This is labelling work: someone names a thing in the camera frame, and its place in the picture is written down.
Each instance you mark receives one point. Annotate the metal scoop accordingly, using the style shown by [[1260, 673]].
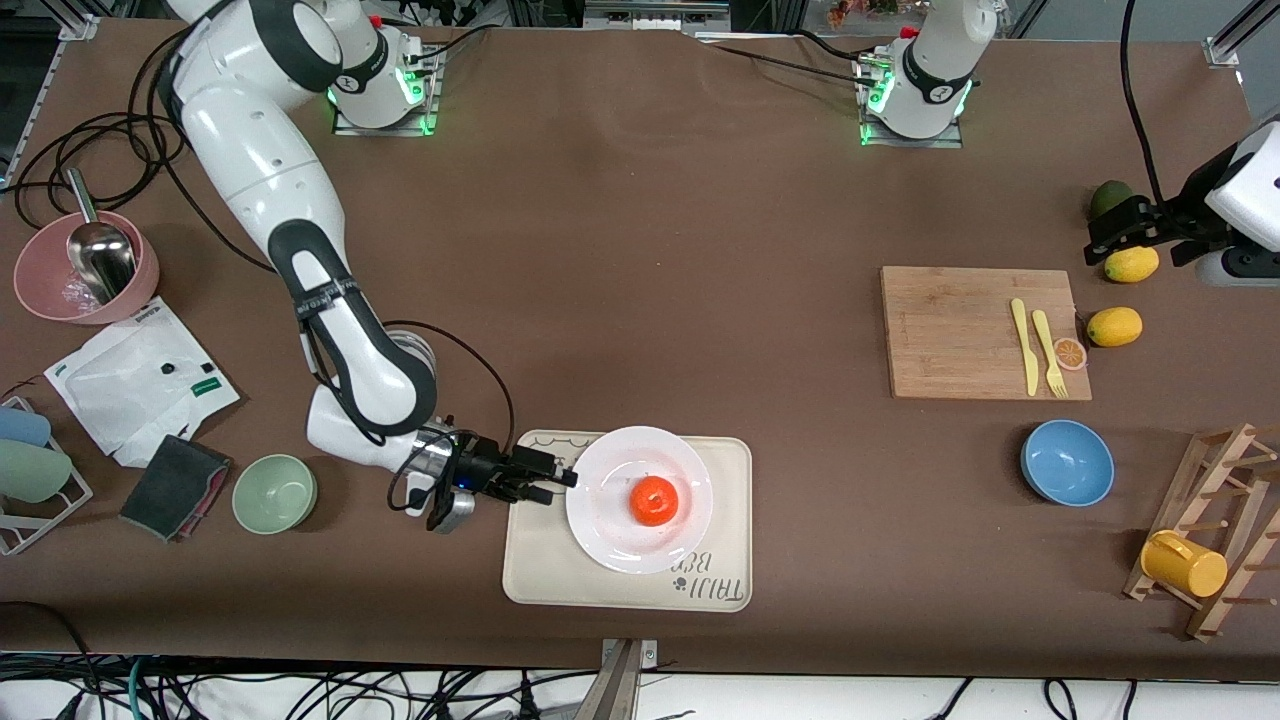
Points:
[[100, 258]]

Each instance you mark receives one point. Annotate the cream tray with bear print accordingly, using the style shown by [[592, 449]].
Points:
[[730, 470]]

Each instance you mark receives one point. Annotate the aluminium frame profile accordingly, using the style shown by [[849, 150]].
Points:
[[1240, 30]]

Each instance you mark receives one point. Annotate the dark green avocado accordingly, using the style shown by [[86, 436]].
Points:
[[1110, 194]]

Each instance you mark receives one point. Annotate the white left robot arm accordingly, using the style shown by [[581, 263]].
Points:
[[935, 60]]

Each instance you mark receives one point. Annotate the grey metal box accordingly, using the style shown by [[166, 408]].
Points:
[[655, 14]]

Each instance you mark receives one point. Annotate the orange fruit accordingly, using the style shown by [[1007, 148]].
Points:
[[654, 501]]

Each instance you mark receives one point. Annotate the toy orange slice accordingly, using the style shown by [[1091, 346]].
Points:
[[1070, 354]]

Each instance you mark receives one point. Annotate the blue bowl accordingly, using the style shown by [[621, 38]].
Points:
[[1067, 462]]

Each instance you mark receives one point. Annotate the pale green bowl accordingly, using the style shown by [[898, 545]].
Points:
[[274, 494]]

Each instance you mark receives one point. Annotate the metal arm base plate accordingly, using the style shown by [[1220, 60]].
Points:
[[880, 140], [350, 128]]

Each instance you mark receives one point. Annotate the yellow plastic knife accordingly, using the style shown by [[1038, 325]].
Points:
[[1026, 350]]

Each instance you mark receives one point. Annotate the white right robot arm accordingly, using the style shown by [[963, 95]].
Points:
[[250, 150]]

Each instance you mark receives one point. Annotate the wooden cutting board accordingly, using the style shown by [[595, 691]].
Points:
[[950, 335]]

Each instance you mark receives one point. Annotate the white round plate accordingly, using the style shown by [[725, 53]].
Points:
[[610, 530]]

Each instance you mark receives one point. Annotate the wooden peg rack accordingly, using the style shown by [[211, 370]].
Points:
[[1240, 540]]

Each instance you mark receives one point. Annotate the yellow lemon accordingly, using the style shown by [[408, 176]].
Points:
[[1137, 268], [1114, 327]]

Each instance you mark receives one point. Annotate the pale green cup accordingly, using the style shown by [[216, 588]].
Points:
[[30, 472]]

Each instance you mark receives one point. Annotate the yellow plastic fork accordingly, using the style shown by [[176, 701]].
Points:
[[1047, 350]]

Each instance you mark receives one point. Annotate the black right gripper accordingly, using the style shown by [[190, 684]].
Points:
[[482, 471]]

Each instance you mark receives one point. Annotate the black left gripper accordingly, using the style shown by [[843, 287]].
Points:
[[1172, 218]]

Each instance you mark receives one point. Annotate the grey and pink cloth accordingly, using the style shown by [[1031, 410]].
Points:
[[170, 485]]

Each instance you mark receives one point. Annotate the white plastic bag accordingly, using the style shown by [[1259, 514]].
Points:
[[130, 385]]

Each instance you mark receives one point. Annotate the yellow plastic mug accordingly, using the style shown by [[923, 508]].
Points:
[[1185, 565]]

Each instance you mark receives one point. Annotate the pale blue cup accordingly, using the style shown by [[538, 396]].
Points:
[[20, 427]]

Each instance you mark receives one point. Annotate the pink bowl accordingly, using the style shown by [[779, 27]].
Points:
[[40, 285]]

